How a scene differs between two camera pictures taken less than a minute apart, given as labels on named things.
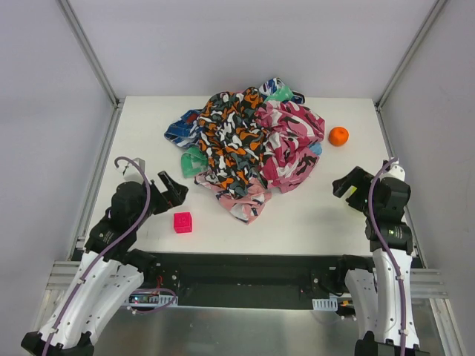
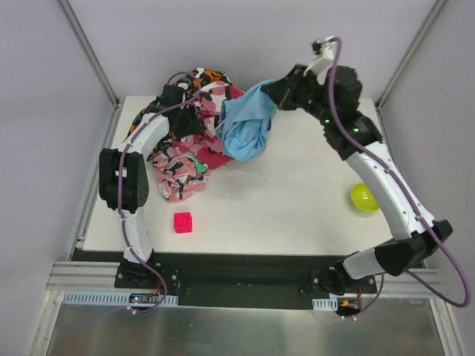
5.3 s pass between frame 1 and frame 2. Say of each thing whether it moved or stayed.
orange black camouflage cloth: moved
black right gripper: moved
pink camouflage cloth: moved
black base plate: stayed
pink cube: stayed
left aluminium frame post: stayed
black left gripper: moved
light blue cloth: moved
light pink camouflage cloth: moved
